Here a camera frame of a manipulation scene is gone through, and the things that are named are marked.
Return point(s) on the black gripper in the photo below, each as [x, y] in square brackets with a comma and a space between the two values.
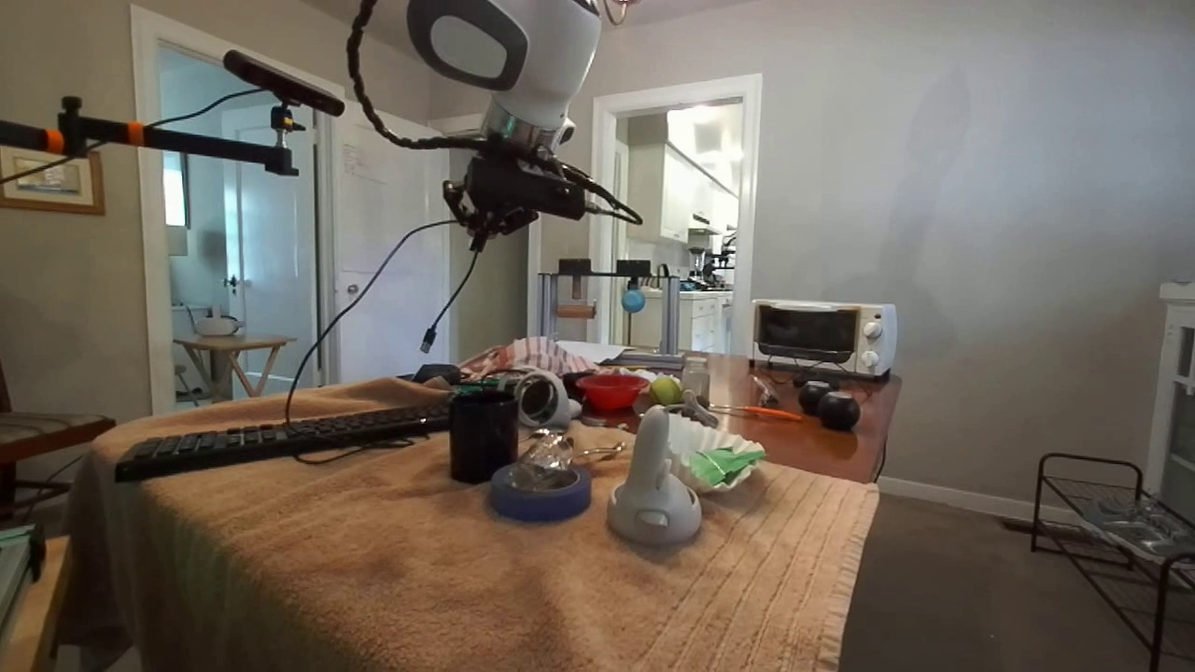
[526, 186]

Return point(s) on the black cup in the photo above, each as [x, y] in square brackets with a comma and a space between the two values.
[485, 436]

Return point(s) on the white door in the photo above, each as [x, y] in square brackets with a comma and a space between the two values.
[391, 287]

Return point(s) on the red striped cloth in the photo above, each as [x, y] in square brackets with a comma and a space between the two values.
[526, 359]

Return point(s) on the blue ball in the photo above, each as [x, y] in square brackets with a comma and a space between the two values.
[633, 300]

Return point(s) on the red bowl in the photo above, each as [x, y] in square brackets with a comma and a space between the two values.
[612, 397]

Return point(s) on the clear glass jar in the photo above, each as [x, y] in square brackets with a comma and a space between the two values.
[546, 465]

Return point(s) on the green apple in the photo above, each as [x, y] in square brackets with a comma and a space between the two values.
[668, 389]

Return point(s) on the small wooden side table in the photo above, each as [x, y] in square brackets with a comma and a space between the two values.
[232, 348]

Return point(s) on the blue plate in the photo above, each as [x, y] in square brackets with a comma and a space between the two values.
[540, 503]

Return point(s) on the black keyboard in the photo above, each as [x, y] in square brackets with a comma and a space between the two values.
[273, 444]

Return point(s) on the white plastic bottle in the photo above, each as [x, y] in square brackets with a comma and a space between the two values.
[654, 497]

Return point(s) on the green plastic item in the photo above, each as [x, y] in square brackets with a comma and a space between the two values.
[726, 468]

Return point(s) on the orange marker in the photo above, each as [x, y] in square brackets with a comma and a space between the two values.
[772, 411]

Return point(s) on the white toaster oven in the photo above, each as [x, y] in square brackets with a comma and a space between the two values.
[825, 339]

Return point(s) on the tan towel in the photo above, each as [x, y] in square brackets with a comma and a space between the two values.
[377, 572]

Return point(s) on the black round weight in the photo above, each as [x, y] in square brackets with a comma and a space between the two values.
[841, 411]
[813, 397]

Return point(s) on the brown wooden table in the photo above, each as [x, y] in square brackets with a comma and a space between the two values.
[808, 455]

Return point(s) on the framed picture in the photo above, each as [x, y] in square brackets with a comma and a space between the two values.
[49, 186]

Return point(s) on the wooden chair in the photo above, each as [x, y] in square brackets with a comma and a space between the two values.
[43, 436]

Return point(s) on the wooden shelf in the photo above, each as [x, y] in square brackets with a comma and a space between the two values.
[30, 609]

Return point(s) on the white cabinet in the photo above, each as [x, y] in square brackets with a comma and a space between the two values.
[1179, 397]

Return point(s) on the metal frame stand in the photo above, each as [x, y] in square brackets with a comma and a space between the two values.
[602, 271]

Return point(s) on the black bar camera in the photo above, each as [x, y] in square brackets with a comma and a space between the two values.
[282, 84]

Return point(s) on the black camera boom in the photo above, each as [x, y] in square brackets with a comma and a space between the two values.
[187, 141]

